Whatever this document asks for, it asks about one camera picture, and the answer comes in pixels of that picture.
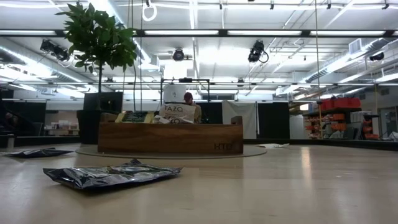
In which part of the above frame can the black partition panel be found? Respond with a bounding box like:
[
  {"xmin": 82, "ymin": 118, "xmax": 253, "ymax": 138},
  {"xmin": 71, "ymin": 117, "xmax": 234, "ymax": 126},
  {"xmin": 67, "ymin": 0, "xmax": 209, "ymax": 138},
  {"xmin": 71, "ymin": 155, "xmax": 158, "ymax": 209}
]
[{"xmin": 257, "ymin": 101, "xmax": 290, "ymax": 140}]

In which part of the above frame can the storage shelf rack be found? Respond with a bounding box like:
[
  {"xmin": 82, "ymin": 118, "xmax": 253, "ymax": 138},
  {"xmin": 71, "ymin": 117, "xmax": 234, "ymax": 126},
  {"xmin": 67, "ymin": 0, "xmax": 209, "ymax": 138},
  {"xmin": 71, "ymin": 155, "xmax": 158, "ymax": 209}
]
[{"xmin": 303, "ymin": 107, "xmax": 382, "ymax": 141}]

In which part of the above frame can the white cable loop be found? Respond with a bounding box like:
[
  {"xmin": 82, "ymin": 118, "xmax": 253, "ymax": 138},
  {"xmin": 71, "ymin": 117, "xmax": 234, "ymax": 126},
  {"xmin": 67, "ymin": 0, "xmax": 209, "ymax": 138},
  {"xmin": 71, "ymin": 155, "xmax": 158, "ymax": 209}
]
[{"xmin": 142, "ymin": 1, "xmax": 158, "ymax": 22}]

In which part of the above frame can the person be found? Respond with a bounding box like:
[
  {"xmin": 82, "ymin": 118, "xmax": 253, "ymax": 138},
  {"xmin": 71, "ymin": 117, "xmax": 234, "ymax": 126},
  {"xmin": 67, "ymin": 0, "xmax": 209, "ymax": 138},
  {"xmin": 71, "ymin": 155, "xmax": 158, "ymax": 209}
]
[{"xmin": 183, "ymin": 91, "xmax": 203, "ymax": 124}]

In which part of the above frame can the white hanging cloth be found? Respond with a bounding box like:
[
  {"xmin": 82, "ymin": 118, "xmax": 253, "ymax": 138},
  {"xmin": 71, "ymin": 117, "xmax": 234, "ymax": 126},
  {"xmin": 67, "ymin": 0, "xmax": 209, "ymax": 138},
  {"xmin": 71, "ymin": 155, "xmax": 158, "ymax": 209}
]
[{"xmin": 221, "ymin": 100, "xmax": 259, "ymax": 140}]

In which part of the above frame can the overhead light bar beam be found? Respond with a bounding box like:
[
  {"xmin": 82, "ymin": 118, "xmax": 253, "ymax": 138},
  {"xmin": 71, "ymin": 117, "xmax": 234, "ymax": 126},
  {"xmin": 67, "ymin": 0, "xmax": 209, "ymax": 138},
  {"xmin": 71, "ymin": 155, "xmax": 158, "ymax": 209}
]
[{"xmin": 0, "ymin": 29, "xmax": 398, "ymax": 38}]

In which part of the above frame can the red storage bin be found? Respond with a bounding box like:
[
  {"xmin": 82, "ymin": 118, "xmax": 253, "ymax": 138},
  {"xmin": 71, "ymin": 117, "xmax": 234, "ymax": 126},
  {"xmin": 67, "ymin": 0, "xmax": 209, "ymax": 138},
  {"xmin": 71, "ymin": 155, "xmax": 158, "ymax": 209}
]
[{"xmin": 320, "ymin": 97, "xmax": 362, "ymax": 111}]

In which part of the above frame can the green potted plant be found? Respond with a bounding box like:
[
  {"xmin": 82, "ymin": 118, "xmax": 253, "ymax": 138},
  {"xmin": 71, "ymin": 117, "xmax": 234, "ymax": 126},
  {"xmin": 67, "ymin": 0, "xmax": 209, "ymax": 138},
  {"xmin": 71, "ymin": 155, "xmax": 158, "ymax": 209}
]
[{"xmin": 55, "ymin": 2, "xmax": 138, "ymax": 144}]

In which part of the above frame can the white orange tea packet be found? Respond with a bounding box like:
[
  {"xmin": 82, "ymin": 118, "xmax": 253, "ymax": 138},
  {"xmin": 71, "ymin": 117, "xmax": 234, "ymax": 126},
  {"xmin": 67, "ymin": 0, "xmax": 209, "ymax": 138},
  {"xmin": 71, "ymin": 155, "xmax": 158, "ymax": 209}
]
[
  {"xmin": 257, "ymin": 142, "xmax": 290, "ymax": 149},
  {"xmin": 154, "ymin": 114, "xmax": 193, "ymax": 124},
  {"xmin": 159, "ymin": 103, "xmax": 197, "ymax": 123}
]

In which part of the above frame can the white monitor back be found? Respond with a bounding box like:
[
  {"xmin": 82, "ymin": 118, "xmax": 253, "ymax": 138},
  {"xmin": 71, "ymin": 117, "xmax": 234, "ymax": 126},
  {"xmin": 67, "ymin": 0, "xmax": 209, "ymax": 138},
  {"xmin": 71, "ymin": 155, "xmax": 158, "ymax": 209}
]
[{"xmin": 163, "ymin": 84, "xmax": 187, "ymax": 104}]

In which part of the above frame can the air duct vent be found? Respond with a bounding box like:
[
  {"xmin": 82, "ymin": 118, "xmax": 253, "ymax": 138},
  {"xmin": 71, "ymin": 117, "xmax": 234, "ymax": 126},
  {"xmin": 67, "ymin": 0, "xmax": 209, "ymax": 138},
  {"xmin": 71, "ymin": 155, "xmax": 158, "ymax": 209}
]
[{"xmin": 348, "ymin": 38, "xmax": 363, "ymax": 55}]

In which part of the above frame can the dark blue tea packet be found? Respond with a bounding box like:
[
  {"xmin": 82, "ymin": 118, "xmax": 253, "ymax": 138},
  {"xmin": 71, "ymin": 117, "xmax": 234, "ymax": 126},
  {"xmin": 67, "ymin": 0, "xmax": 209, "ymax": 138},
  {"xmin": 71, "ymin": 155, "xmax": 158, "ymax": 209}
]
[
  {"xmin": 1, "ymin": 147, "xmax": 74, "ymax": 159},
  {"xmin": 42, "ymin": 158, "xmax": 183, "ymax": 191}
]

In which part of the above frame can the green yellow tea packet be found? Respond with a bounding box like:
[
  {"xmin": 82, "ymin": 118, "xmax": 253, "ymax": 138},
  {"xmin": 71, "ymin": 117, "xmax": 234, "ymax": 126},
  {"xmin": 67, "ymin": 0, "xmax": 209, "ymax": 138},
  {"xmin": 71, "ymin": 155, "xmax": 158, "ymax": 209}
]
[{"xmin": 114, "ymin": 111, "xmax": 155, "ymax": 124}]

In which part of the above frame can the wooden tea organizer tray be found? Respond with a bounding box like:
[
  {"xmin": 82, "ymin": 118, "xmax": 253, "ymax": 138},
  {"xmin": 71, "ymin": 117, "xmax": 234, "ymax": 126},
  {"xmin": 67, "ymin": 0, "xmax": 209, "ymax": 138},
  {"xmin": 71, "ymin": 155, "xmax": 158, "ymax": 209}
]
[{"xmin": 97, "ymin": 115, "xmax": 244, "ymax": 155}]

